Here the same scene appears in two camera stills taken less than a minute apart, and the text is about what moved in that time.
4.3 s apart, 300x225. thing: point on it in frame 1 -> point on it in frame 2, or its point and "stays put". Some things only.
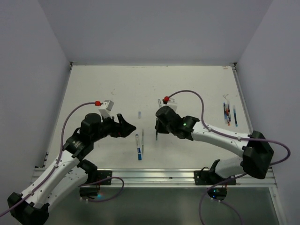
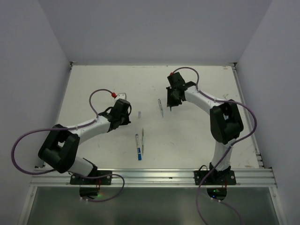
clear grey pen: (142, 142) stays put
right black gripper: (159, 129) -> (170, 102)
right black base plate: (206, 177) stays put
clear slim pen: (160, 103) stays put
